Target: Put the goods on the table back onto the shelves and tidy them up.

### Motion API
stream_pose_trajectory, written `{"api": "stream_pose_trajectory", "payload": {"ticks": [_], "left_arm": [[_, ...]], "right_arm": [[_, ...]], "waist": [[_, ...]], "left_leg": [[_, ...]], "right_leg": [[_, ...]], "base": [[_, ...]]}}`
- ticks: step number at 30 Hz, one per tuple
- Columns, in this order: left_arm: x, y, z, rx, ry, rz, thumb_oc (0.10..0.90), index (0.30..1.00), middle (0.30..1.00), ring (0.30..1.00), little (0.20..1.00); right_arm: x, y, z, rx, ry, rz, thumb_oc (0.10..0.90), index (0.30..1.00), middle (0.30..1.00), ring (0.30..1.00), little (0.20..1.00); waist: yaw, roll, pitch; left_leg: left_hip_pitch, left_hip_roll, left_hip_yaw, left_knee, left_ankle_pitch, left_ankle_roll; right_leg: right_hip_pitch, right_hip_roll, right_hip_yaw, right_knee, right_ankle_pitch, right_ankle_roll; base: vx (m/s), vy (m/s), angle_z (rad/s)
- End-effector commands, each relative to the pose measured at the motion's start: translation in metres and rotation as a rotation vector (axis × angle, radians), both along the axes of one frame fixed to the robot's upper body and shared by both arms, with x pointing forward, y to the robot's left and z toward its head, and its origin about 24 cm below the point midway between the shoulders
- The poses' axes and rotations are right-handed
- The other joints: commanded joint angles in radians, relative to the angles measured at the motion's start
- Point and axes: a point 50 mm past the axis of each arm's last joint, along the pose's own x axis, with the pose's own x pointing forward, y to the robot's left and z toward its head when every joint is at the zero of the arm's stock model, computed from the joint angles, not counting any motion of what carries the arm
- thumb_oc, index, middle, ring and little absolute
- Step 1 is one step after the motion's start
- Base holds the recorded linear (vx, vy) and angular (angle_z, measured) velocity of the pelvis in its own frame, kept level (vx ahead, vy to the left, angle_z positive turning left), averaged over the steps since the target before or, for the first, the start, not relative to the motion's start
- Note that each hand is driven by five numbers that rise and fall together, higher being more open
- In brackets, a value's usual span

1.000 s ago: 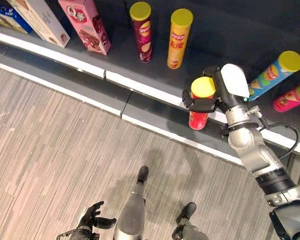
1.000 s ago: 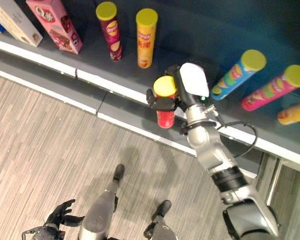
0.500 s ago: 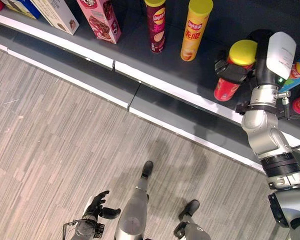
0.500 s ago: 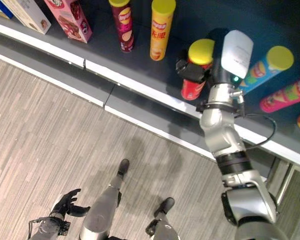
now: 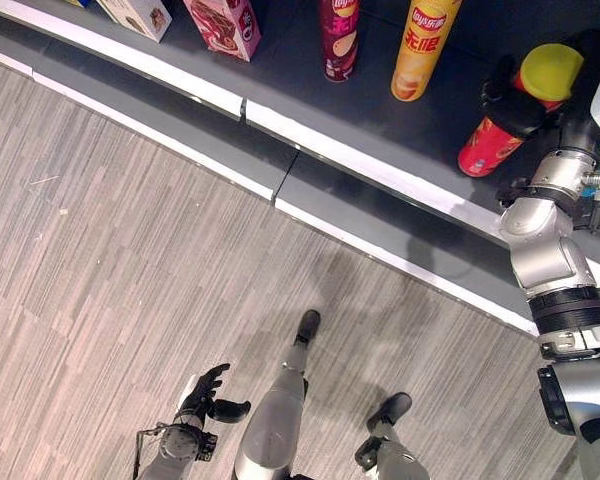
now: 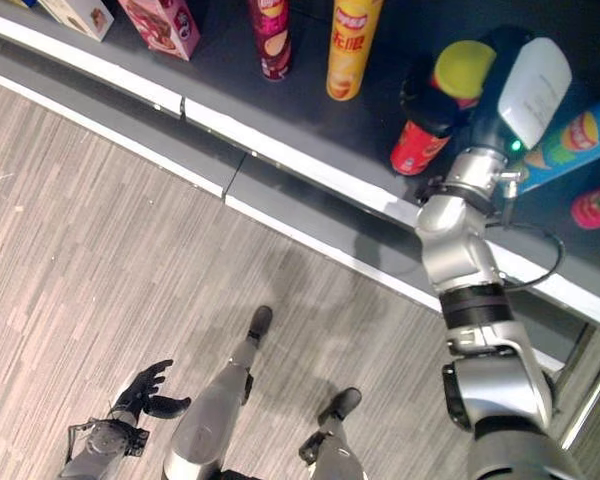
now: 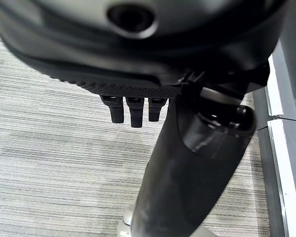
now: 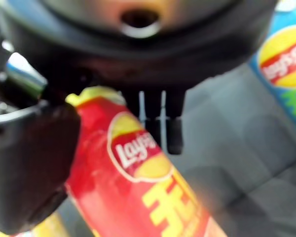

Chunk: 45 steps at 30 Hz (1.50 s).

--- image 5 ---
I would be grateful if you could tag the yellow Lay's chip can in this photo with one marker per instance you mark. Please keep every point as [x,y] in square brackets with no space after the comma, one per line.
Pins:
[420,50]

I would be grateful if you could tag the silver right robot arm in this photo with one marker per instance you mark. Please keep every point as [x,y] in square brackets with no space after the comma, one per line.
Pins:
[550,250]

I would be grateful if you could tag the pink snack box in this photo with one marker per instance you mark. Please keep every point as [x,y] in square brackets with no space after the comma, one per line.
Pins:
[225,25]

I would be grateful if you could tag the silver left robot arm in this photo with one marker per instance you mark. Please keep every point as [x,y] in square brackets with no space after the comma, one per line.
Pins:
[177,445]

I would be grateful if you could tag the silver robot leg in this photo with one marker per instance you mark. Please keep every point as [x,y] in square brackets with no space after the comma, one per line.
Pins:
[390,450]
[275,425]

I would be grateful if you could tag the silver robot left leg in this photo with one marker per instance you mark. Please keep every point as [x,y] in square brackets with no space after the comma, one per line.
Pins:
[275,425]

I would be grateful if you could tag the blue and yellow package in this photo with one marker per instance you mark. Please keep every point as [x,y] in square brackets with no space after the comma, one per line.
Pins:
[77,2]

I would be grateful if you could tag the silver robot right leg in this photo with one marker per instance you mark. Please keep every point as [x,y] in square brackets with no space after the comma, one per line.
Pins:
[390,450]

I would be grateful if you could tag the red chip can yellow lid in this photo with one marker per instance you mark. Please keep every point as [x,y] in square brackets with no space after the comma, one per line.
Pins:
[487,150]

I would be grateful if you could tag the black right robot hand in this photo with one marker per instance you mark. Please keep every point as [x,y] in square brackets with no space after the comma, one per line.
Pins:
[512,112]

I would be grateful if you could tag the white snack box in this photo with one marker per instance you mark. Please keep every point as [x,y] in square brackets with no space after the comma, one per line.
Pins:
[140,15]

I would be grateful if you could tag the grey shelf board white edge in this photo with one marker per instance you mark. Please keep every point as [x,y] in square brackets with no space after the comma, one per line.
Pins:
[300,80]
[190,125]

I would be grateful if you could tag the maroon Lay's chip can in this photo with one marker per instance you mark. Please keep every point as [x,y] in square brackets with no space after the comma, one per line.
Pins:
[339,40]

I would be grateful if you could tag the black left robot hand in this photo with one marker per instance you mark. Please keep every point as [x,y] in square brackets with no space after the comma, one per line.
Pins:
[202,395]

